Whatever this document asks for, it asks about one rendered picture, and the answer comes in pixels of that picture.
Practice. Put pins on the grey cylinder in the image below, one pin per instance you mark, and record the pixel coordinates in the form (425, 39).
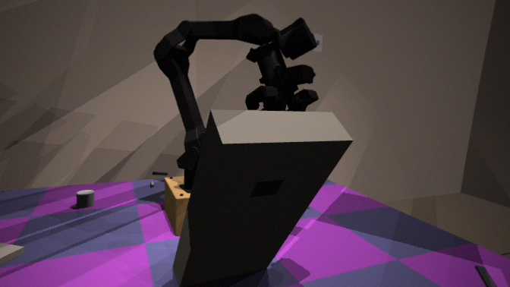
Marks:
(85, 198)

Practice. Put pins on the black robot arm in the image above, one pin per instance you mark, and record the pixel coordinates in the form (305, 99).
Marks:
(172, 59)

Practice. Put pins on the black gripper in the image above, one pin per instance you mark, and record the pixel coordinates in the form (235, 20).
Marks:
(276, 99)

